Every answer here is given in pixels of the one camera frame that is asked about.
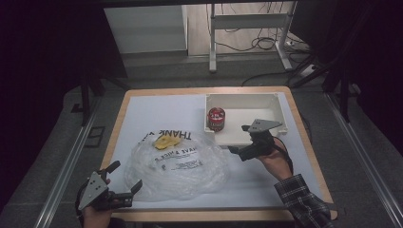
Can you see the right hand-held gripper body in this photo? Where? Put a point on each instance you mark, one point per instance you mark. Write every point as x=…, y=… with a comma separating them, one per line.
x=261, y=142

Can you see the silver metal rail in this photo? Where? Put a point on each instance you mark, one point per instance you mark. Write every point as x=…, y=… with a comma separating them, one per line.
x=63, y=177
x=364, y=158

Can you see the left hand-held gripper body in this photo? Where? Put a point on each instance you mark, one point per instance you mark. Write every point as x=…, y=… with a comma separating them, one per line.
x=93, y=190

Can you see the white power strip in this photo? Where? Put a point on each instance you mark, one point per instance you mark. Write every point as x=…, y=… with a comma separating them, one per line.
x=308, y=70

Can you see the yellow crumpled snack piece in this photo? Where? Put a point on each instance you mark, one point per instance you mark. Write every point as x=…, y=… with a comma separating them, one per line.
x=164, y=142

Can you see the clear printed plastic bag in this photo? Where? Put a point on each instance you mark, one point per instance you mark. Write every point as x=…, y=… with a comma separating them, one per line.
x=177, y=180

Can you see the white metal desk frame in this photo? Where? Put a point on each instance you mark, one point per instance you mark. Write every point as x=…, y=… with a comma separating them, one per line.
x=248, y=21

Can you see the person's left hand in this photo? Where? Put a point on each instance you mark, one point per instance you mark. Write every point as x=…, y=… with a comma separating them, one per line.
x=96, y=218

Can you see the black metal stand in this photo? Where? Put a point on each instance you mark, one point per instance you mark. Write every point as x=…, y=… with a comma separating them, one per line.
x=85, y=101
x=343, y=95

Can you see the red can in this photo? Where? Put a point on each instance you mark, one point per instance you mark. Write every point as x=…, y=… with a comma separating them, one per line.
x=216, y=119

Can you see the black floor plate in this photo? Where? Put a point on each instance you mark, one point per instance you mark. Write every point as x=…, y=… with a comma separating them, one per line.
x=95, y=136

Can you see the white cabinet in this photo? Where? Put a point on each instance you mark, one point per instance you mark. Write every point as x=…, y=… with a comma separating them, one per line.
x=145, y=28

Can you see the white table mat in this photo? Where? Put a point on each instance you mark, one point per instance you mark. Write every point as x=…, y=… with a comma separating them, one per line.
x=164, y=114

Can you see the person's right hand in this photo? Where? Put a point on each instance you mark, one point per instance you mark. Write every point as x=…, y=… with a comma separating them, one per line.
x=275, y=163

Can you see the white plastic bin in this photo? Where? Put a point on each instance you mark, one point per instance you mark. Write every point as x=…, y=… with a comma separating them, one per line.
x=237, y=106

